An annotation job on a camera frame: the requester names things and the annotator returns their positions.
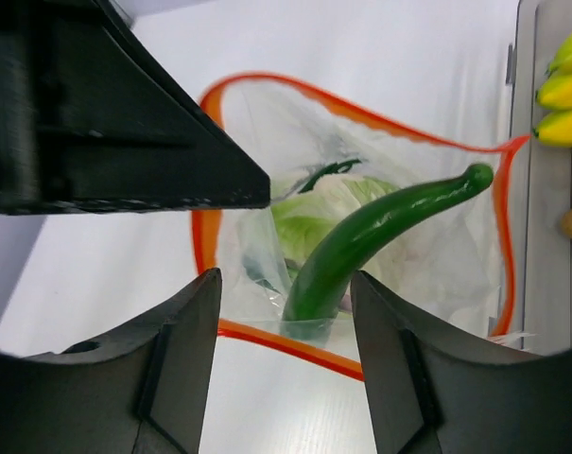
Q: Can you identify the clear zip top bag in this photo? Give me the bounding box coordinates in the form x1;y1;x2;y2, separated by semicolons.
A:
190;70;535;382

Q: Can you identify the white cauliflower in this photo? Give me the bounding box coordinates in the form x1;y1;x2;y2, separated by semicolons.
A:
270;166;493;322

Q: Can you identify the green chili pepper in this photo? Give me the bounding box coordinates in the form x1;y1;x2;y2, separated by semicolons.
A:
280;163;494;341

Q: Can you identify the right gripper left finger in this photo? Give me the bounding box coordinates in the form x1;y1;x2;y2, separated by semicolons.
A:
0;269;222;453

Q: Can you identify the clear plastic food bin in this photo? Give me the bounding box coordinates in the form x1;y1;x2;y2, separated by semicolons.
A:
507;1;572;355

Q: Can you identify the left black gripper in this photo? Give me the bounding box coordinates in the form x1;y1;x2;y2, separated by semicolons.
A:
0;1;269;213

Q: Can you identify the yellow banana bunch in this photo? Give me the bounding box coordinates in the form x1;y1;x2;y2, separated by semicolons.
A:
533;33;572;148

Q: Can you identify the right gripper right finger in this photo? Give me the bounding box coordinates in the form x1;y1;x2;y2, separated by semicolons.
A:
351;272;572;453

